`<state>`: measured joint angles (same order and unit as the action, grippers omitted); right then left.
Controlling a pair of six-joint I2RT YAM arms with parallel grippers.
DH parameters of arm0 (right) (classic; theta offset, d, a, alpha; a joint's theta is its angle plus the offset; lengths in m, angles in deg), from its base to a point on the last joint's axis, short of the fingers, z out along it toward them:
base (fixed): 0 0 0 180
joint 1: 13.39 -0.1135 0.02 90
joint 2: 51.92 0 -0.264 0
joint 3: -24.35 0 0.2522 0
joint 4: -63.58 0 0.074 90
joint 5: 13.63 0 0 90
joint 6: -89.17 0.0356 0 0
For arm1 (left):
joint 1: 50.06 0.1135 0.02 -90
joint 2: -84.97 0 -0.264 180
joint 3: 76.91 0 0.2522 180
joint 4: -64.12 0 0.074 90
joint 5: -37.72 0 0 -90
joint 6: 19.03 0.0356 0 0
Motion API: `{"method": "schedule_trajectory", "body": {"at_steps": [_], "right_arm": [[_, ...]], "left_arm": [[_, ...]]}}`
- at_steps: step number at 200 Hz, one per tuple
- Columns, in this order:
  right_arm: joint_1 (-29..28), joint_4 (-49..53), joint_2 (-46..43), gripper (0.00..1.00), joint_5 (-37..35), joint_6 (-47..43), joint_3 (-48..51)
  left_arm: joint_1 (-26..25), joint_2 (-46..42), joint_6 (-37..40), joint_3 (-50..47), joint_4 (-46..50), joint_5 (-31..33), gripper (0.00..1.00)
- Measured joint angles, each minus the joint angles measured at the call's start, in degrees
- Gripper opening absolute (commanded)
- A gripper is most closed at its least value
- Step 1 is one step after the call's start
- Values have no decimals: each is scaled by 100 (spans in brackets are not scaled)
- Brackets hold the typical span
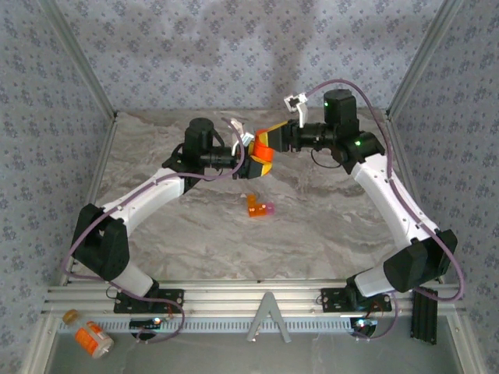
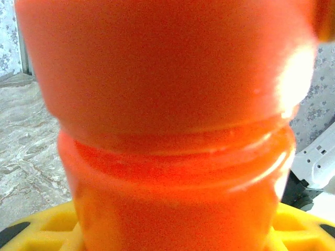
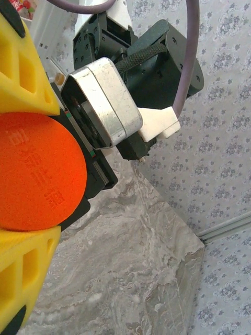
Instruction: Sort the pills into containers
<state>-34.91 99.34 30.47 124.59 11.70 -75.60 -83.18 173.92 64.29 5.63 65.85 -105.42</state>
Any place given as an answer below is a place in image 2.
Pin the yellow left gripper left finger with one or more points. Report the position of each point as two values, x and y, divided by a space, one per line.
39 232

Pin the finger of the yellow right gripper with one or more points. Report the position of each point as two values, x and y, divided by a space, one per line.
325 18

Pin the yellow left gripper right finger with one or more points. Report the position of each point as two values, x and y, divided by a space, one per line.
303 232

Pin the orange pill bottle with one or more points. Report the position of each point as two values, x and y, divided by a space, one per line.
178 204

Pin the orange bottle cap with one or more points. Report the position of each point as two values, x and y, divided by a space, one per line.
162 65

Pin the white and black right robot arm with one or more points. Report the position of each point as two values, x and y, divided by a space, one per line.
316 159

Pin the aluminium corner post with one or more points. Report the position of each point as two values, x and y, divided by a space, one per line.
23 47

